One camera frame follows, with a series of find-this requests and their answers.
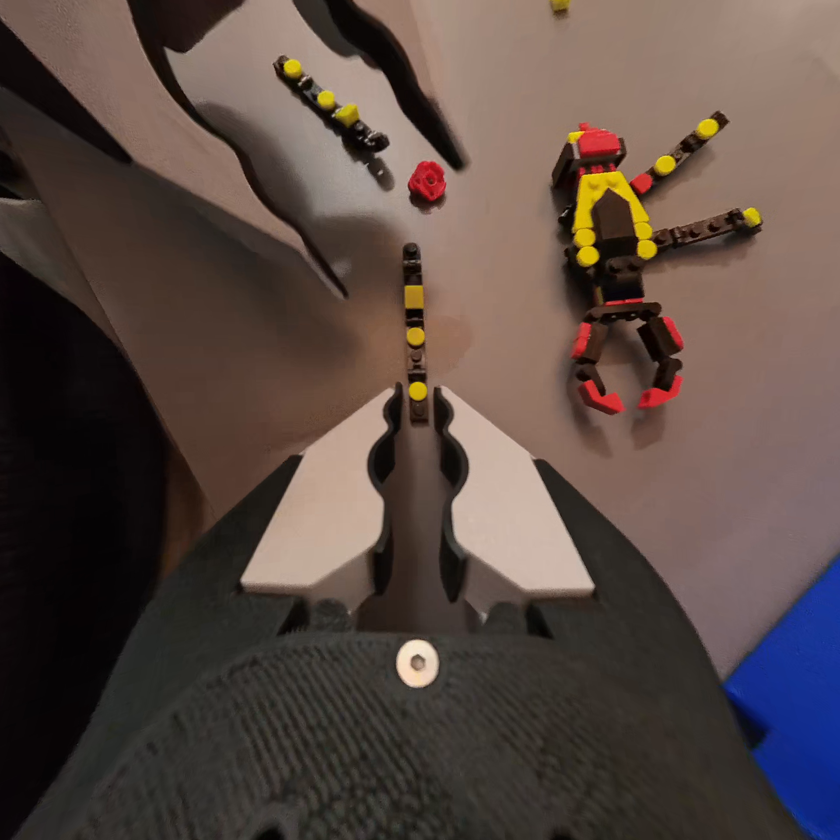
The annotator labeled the black yellow lego leg segment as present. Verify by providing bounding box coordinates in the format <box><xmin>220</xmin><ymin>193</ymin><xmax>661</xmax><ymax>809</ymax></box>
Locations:
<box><xmin>272</xmin><ymin>54</ymin><xmax>391</xmax><ymax>155</ymax></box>
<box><xmin>402</xmin><ymin>243</ymin><xmax>433</xmax><ymax>424</ymax></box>

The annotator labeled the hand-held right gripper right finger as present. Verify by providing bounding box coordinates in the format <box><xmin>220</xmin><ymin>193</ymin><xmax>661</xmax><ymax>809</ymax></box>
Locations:
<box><xmin>432</xmin><ymin>387</ymin><xmax>596</xmax><ymax>605</ymax></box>

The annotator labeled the black yellow red lego model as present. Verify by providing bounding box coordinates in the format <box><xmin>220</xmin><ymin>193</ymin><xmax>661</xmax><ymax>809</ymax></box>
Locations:
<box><xmin>550</xmin><ymin>110</ymin><xmax>765</xmax><ymax>416</ymax></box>

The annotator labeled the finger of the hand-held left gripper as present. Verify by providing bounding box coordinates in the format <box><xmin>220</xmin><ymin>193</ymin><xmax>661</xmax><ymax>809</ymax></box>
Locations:
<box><xmin>327</xmin><ymin>0</ymin><xmax>469</xmax><ymax>170</ymax></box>
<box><xmin>0</xmin><ymin>0</ymin><xmax>350</xmax><ymax>299</ymax></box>

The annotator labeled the red round lego piece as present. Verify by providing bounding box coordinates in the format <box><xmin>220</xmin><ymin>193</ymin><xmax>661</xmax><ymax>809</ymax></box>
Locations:
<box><xmin>407</xmin><ymin>159</ymin><xmax>448</xmax><ymax>203</ymax></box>

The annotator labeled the person's black knit clothing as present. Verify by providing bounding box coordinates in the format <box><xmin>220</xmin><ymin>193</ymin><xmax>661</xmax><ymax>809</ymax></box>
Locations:
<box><xmin>0</xmin><ymin>249</ymin><xmax>172</xmax><ymax>834</ymax></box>

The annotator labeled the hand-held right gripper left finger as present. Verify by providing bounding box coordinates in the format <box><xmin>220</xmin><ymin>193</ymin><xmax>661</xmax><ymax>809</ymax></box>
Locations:
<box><xmin>239</xmin><ymin>384</ymin><xmax>404</xmax><ymax>598</ymax></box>

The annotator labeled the blue plastic bin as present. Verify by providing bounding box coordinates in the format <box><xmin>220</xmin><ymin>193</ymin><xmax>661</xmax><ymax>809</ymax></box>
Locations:
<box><xmin>722</xmin><ymin>554</ymin><xmax>840</xmax><ymax>840</ymax></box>

